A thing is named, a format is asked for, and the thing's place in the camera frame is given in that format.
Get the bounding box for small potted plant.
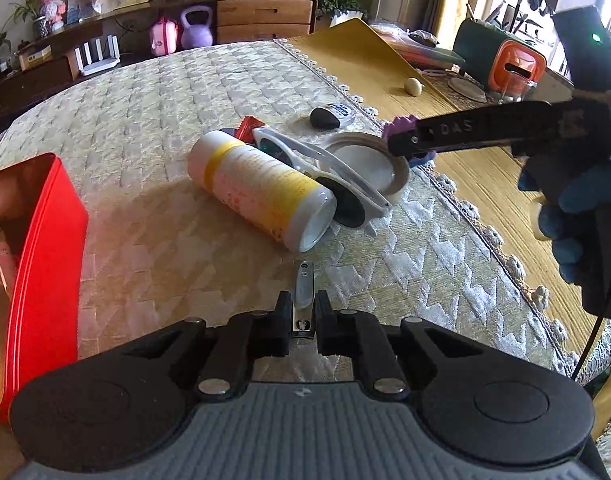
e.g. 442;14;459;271
10;0;52;40

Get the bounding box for cream quilted table cloth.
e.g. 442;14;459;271
0;37;593;391

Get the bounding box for wooden media cabinet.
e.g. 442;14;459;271
0;0;319;133

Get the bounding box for black white oval case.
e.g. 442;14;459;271
309;102;357;131

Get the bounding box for pink doll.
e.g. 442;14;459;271
34;0;67;32

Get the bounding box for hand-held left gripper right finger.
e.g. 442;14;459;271
314;290;479;396

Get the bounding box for white round coaster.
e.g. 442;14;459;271
447;76;487;103

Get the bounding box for silver nail clipper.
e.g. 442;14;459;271
291;260;317;339

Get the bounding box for clear glass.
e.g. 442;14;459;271
500;72;525;103

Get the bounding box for pink toy suitcase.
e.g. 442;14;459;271
150;16;181;56

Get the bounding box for person's right hand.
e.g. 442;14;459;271
518;162;611;287

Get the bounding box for purple kettlebell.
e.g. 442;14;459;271
180;6;217;51

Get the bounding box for yellow bamboo mat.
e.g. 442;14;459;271
286;17;611;361

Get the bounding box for yellow white box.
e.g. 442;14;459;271
18;45;53;72

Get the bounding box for red box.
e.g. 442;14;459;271
0;152;89;424

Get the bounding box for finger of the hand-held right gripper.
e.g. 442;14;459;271
387;101;554;160

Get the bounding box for white router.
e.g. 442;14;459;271
66;35;122;77

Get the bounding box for purple toy figure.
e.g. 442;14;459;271
383;115;437;169

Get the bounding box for red snack packet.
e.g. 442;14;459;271
234;116;264;144

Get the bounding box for white bottle with yellow band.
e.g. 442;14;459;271
187;130;338;254

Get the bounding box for clear plastic folder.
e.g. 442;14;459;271
369;21;467;69

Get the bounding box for black cable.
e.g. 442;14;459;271
569;107;611;382

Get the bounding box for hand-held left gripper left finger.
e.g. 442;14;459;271
124;291;292;397

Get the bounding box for white sunglasses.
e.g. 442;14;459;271
252;127;393;236

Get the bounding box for green orange utensil holder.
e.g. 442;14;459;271
453;19;549;102

